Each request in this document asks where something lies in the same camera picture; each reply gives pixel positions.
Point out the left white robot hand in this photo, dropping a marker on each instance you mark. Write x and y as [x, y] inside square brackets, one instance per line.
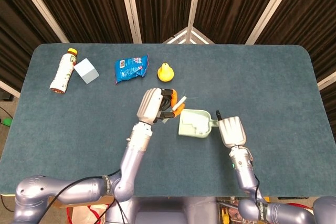
[149, 106]

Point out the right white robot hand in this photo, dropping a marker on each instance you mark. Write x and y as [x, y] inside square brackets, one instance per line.
[232, 132]

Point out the mint green hand broom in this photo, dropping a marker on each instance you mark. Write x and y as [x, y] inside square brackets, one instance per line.
[179, 102]

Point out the white paper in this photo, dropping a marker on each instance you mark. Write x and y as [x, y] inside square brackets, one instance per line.
[199, 124]

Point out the mint green dustpan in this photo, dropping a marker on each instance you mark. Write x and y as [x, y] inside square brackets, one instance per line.
[187, 129]

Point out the left lavender robot arm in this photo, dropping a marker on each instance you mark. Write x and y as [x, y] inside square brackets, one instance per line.
[131, 161]

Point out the yellow toy pear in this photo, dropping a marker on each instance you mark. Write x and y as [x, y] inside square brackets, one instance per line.
[165, 74]

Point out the blue snack bag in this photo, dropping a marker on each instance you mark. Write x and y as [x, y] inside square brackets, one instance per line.
[130, 69]

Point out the blue felt table mat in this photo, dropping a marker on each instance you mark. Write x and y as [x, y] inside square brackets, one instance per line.
[236, 90]

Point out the light blue cube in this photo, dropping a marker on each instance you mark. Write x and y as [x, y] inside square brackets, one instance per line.
[88, 73]

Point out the white drink bottle yellow cap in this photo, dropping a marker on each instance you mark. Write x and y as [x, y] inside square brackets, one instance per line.
[63, 73]

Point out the red and white ball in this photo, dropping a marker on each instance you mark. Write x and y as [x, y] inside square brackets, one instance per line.
[296, 205]

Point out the lavender robot torso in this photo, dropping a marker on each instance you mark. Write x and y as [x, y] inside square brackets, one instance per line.
[162, 213]

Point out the brown folding screen white frames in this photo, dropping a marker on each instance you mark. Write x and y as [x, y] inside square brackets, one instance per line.
[92, 3]

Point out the brown cardboard box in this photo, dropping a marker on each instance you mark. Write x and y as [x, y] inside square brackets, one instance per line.
[78, 205]

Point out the red and white bag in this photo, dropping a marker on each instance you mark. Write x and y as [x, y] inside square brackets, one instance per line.
[86, 216]

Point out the small black box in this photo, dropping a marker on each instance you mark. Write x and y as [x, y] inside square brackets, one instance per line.
[6, 96]

